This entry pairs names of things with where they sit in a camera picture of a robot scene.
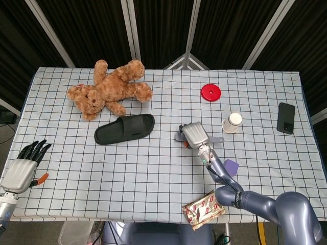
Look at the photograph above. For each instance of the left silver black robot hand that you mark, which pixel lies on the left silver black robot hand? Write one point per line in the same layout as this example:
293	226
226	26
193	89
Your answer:
19	176

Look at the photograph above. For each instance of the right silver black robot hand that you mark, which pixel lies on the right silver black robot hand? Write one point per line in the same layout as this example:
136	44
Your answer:
195	135

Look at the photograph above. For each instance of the black rubber slipper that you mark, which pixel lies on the black rubber slipper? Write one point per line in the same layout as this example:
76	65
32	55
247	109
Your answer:
112	134

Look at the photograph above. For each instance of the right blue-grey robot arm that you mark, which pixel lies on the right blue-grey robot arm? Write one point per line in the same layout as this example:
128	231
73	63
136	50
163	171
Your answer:
281	209

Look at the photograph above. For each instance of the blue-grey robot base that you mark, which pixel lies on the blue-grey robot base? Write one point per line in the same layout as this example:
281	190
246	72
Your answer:
153	234

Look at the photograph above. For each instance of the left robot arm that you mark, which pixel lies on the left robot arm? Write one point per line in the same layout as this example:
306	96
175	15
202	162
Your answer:
6	206

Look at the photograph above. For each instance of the white paper cup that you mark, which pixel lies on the white paper cup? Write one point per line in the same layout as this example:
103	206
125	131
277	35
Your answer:
231	123

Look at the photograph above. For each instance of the red plastic disc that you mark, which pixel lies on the red plastic disc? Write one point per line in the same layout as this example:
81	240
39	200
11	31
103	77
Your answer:
211	92

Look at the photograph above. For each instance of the purple cube block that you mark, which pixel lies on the purple cube block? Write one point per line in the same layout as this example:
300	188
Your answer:
233	167

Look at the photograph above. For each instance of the black box on floor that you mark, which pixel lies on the black box on floor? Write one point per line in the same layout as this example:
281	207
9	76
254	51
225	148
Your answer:
7	117

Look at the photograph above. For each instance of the grey metal screen foot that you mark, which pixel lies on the grey metal screen foot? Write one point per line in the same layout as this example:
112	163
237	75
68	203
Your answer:
186	62

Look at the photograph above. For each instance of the gold foil tea packet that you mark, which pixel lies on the gold foil tea packet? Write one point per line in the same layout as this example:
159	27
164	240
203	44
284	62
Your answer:
201	211

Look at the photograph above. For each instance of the white black checkered tablecloth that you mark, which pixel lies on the white black checkered tablecloth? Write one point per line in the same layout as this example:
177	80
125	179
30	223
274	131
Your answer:
127	173

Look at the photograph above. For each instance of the clear plastic container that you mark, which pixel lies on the clear plastic container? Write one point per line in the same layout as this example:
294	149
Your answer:
74	233

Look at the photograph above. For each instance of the black smartphone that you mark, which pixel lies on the black smartphone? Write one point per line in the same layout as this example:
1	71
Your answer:
286	117

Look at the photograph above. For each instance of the brown teddy bear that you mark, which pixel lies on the brown teddy bear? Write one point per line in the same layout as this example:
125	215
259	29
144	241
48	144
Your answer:
115	86

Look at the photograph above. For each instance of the black fabric screen panel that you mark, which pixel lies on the black fabric screen panel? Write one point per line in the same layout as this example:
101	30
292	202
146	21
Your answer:
230	33
163	30
89	30
306	46
15	51

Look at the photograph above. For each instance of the grey metal screen frame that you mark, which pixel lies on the grey metal screen frame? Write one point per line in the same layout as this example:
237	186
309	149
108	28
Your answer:
51	33
265	35
131	30
192	30

